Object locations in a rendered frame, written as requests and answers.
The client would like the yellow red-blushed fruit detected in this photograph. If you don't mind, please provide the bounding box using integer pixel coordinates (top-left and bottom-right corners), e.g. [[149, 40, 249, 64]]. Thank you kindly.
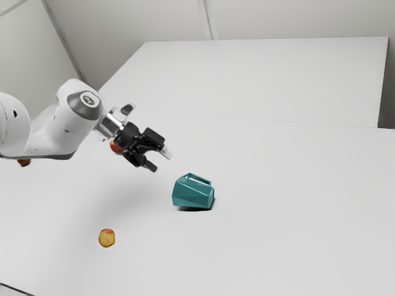
[[98, 228, 117, 248]]

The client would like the teal faceted mug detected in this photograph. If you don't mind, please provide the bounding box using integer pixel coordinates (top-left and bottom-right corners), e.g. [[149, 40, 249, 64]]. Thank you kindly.
[[171, 172, 215, 211]]

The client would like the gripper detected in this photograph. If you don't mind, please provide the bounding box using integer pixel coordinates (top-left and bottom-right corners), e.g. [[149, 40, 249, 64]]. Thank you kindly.
[[113, 121, 173, 173]]

